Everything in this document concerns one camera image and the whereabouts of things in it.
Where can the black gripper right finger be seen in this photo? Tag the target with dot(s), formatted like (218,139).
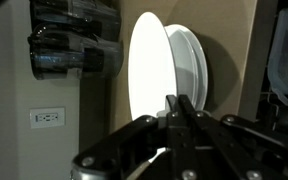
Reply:
(237,140)

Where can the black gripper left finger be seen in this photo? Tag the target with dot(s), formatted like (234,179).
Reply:
(153,148)

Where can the white top plate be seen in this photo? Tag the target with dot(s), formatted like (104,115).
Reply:
(151,69)

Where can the white plate pile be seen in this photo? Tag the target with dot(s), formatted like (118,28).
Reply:
(190,64)

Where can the white wall outlet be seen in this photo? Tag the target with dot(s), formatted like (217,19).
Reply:
(47,117)

